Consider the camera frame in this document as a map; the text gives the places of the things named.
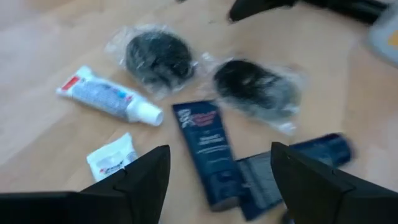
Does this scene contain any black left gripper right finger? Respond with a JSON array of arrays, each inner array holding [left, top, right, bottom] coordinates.
[[270, 141, 398, 224]]

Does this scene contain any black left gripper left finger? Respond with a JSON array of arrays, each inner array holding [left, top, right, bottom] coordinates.
[[0, 144, 172, 224]]

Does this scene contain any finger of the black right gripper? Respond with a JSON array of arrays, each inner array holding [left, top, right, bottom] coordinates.
[[228, 0, 296, 23]]

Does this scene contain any white toothpaste tube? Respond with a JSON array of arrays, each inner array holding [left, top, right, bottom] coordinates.
[[55, 64, 165, 127], [86, 132, 139, 183]]

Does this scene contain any black remote device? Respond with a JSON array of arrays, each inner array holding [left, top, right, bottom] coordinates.
[[238, 133, 355, 222]]

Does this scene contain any dark blue toiletry tube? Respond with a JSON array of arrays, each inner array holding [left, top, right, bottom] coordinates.
[[172, 99, 248, 213]]

